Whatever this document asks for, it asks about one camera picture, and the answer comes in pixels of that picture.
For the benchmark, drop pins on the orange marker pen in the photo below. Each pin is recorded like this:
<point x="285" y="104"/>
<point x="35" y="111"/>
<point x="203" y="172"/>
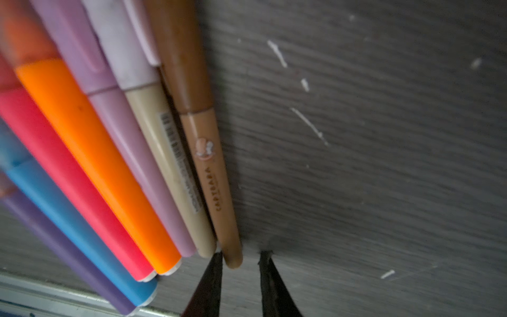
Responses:
<point x="38" y="65"/>

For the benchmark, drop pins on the pink cream marker pen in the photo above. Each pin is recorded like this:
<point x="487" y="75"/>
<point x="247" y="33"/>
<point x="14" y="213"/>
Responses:
<point x="127" y="41"/>

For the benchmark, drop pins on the red marker pen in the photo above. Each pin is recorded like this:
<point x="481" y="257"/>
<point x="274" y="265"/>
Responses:
<point x="21" y="114"/>

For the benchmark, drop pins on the lilac marker pen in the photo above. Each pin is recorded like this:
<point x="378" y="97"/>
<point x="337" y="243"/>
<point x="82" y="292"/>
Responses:
<point x="69" y="26"/>

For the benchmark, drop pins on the purple marker pen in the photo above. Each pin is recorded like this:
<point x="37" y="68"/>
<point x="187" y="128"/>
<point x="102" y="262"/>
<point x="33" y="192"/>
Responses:
<point x="30" y="215"/>

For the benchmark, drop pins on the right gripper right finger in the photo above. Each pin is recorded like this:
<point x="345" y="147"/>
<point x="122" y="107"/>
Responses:
<point x="276" y="299"/>

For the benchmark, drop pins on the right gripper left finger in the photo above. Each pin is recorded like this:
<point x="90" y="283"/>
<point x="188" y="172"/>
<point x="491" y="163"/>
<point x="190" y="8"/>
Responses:
<point x="205" y="301"/>

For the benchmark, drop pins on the brown pen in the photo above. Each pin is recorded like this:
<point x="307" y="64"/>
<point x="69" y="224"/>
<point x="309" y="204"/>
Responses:
<point x="179" y="43"/>

